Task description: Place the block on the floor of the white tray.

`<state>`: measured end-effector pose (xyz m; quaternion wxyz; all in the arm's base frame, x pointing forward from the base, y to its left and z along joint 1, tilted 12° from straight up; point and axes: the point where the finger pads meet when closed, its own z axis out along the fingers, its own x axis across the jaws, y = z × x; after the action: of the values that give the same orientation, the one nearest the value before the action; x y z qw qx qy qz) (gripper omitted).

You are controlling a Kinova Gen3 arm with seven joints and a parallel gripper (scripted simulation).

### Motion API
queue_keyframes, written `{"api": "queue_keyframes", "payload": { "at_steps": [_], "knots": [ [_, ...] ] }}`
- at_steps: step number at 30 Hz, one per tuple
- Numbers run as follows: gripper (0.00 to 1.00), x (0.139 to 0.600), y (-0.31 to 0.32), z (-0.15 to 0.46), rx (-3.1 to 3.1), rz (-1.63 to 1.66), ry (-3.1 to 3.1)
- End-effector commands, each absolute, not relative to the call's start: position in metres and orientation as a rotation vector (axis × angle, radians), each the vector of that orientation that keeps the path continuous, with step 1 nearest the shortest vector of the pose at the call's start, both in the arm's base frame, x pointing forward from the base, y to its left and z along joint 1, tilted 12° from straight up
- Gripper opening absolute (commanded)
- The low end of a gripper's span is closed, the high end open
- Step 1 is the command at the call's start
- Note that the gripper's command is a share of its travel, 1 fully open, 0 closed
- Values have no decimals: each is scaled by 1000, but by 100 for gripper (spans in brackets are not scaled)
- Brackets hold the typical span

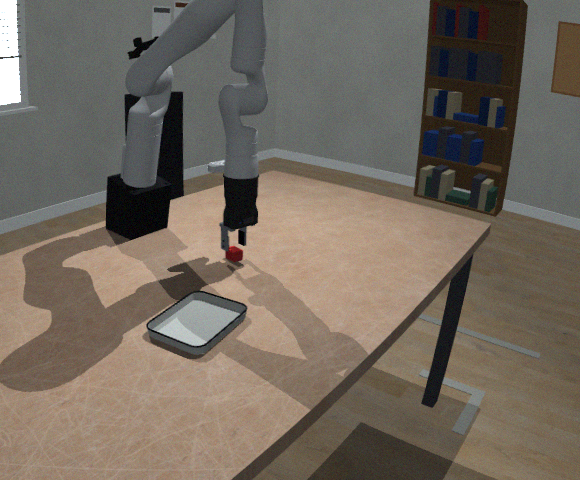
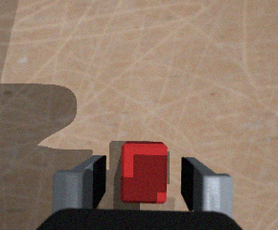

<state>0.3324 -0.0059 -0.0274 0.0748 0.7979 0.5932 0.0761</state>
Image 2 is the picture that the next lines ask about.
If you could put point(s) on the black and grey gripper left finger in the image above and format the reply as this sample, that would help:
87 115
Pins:
81 187

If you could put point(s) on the red block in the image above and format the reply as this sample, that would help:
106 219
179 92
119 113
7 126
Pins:
144 172

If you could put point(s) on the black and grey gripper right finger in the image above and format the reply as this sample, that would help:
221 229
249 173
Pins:
204 190

